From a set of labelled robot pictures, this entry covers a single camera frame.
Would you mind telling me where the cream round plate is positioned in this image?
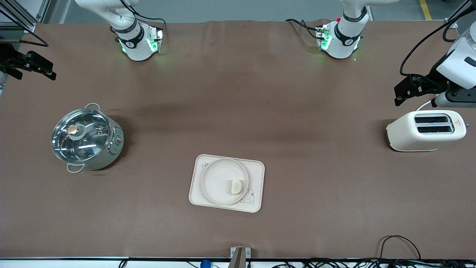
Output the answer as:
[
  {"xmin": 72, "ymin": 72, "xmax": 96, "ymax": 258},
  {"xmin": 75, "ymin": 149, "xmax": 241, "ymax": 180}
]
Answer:
[{"xmin": 201, "ymin": 158, "xmax": 249, "ymax": 206}]

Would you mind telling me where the cream two-slot toaster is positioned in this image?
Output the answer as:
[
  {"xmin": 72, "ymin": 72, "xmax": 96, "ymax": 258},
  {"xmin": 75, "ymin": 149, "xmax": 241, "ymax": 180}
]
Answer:
[{"xmin": 386, "ymin": 109, "xmax": 467, "ymax": 152}]

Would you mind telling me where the glass pot lid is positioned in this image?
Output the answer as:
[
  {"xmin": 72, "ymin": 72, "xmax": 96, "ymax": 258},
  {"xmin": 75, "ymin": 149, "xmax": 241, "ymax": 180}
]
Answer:
[{"xmin": 51, "ymin": 108, "xmax": 112, "ymax": 163}]

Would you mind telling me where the silver electric cooking pot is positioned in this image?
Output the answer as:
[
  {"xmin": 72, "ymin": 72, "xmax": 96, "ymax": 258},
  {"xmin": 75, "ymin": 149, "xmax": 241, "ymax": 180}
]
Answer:
[{"xmin": 51, "ymin": 103, "xmax": 125, "ymax": 174}]

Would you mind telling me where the cream rabbit print tray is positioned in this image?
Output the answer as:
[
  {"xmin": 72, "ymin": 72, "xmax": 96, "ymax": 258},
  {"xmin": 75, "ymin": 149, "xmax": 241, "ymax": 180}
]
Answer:
[{"xmin": 189, "ymin": 154, "xmax": 265, "ymax": 213}]

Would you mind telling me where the white toaster power cable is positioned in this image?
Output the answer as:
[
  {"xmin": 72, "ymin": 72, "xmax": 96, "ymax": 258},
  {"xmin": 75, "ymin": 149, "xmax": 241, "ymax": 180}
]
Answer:
[{"xmin": 416, "ymin": 98, "xmax": 438, "ymax": 111}]

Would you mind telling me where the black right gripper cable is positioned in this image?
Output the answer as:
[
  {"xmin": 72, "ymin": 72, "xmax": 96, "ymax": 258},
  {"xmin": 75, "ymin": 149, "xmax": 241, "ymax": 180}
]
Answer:
[{"xmin": 0, "ymin": 7, "xmax": 49, "ymax": 48}]

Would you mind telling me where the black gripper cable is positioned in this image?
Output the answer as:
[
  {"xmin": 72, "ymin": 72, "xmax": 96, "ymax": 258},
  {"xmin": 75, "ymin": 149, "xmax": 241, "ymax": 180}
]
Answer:
[
  {"xmin": 0, "ymin": 7, "xmax": 49, "ymax": 48},
  {"xmin": 399, "ymin": 0, "xmax": 476, "ymax": 78}
]

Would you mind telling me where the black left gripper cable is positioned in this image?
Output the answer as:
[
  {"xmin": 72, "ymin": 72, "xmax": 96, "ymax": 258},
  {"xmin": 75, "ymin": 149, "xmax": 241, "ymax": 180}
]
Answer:
[{"xmin": 399, "ymin": 0, "xmax": 476, "ymax": 78}]

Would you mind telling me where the aluminium frame profile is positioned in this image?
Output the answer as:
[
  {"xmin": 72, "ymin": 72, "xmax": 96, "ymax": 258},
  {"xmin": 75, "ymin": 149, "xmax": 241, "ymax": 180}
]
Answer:
[
  {"xmin": 444, "ymin": 0, "xmax": 476, "ymax": 29},
  {"xmin": 0, "ymin": 0, "xmax": 51, "ymax": 34}
]

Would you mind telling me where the black right arm base cable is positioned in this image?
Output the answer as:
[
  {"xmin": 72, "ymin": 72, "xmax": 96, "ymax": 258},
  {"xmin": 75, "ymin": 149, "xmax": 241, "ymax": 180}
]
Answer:
[{"xmin": 120, "ymin": 0, "xmax": 167, "ymax": 28}]

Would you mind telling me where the black arm base cable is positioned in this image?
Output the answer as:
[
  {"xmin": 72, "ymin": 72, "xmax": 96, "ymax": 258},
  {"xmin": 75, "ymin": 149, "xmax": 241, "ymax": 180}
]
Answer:
[
  {"xmin": 120, "ymin": 0, "xmax": 167, "ymax": 28},
  {"xmin": 285, "ymin": 18, "xmax": 321, "ymax": 40}
]

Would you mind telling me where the black left arm base cable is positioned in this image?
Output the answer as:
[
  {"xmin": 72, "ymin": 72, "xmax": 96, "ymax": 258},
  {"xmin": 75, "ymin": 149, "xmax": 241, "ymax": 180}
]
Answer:
[{"xmin": 285, "ymin": 18, "xmax": 321, "ymax": 40}]

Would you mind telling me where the black looped cable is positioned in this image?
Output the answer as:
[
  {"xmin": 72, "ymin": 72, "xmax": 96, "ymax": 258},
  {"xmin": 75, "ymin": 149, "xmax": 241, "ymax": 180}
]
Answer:
[{"xmin": 378, "ymin": 235, "xmax": 421, "ymax": 261}]

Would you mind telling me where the black cable bundle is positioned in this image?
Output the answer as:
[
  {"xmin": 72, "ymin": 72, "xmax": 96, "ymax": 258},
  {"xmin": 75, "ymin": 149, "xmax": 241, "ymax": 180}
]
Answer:
[{"xmin": 118, "ymin": 258, "xmax": 476, "ymax": 268}]

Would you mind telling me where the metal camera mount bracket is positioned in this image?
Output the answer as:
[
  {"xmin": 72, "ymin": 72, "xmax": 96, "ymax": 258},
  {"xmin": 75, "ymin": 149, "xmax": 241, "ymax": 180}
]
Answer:
[{"xmin": 230, "ymin": 247, "xmax": 251, "ymax": 268}]

